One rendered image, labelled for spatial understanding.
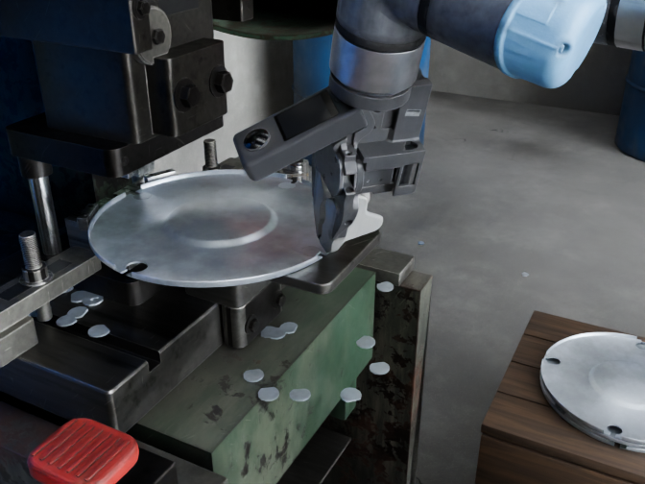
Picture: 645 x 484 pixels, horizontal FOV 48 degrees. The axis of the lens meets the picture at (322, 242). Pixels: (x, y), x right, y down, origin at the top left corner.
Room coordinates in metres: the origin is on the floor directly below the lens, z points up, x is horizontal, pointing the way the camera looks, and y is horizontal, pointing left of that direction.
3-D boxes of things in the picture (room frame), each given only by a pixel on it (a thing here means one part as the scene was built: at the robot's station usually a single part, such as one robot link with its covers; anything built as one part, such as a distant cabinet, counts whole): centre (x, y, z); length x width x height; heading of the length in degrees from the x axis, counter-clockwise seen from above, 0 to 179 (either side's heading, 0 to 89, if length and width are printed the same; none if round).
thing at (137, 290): (0.80, 0.23, 0.72); 0.20 x 0.16 x 0.03; 153
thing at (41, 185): (0.75, 0.32, 0.81); 0.02 x 0.02 x 0.14
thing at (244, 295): (0.72, 0.07, 0.72); 0.25 x 0.14 x 0.14; 63
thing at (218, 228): (0.74, 0.12, 0.78); 0.29 x 0.29 x 0.01
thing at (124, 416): (0.80, 0.23, 0.68); 0.45 x 0.30 x 0.06; 153
